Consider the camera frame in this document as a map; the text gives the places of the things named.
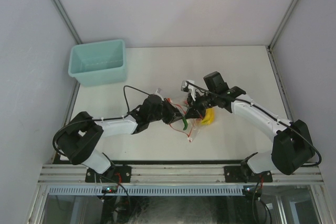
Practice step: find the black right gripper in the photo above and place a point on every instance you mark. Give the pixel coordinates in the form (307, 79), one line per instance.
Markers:
(197, 111)

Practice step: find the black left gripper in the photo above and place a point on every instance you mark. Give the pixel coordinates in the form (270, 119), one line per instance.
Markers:
(173, 114)

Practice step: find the green fake chili pepper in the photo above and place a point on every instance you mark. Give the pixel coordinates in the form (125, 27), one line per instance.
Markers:
(185, 122)

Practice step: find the clear zip top bag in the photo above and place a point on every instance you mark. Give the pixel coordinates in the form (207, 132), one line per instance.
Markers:
(194, 125)

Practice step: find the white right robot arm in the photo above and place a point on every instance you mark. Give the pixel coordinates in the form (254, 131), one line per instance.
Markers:
(292, 147)

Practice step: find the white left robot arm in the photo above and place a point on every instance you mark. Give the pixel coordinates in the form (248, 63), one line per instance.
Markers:
(77, 141)

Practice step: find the yellow fake banana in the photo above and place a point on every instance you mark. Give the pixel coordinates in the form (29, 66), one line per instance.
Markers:
(209, 117)

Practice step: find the teal plastic bin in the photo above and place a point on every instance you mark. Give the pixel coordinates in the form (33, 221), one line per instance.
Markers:
(98, 63)

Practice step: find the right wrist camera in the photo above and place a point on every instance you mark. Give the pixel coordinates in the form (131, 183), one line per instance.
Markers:
(188, 86)

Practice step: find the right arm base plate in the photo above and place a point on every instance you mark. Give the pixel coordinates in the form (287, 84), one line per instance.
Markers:
(239, 174)

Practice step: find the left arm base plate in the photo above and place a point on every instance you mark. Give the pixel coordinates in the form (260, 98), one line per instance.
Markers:
(119, 173)

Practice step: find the aluminium frame rail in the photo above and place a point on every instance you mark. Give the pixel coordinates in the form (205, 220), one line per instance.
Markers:
(169, 174)

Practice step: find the blue slotted cable duct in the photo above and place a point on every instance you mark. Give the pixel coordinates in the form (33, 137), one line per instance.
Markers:
(154, 190)

